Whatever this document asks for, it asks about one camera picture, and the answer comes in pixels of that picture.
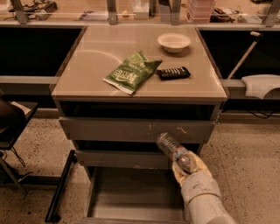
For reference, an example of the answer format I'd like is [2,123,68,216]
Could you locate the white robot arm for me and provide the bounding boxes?
[172,151,237,224]

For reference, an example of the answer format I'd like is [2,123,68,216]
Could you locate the grey drawer cabinet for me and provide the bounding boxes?
[52,24,227,224]

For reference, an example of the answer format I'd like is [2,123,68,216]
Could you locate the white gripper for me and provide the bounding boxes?
[171,150,221,205]

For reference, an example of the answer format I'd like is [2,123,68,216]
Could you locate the black cable bundle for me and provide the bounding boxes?
[7,0,58,21]

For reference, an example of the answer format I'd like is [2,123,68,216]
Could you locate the grey bottom drawer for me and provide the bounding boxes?
[75,168,190,224]

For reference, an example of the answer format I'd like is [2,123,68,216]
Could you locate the pink stacked bins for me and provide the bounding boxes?
[185,0,215,24]

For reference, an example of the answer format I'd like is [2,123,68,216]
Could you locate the clear plastic water bottle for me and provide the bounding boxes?
[157,132,193,172]

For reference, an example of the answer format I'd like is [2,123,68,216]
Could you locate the white paper bowl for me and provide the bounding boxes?
[157,33,191,53]

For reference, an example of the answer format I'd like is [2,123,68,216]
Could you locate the black table leg base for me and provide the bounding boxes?
[45,150,76,223]

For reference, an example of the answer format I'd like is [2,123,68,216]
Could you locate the grey middle drawer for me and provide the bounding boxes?
[76,150,172,170]

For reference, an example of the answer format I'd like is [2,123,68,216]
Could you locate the white stick handle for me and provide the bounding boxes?
[227,31,263,80]

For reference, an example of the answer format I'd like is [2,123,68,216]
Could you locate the black chair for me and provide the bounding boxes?
[0,100,39,195]

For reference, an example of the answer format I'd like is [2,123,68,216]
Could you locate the green chip bag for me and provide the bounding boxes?
[103,51,163,95]

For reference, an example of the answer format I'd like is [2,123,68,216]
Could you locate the black snack bar wrapper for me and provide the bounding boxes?
[157,66,191,81]

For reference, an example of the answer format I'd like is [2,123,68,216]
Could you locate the grey top drawer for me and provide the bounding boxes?
[59,116,214,144]

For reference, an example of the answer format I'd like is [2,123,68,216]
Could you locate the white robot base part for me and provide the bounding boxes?
[241,74,280,99]

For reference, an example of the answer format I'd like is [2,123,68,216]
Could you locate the grey drawer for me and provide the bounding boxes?
[59,116,214,144]
[76,150,172,170]
[75,168,190,224]

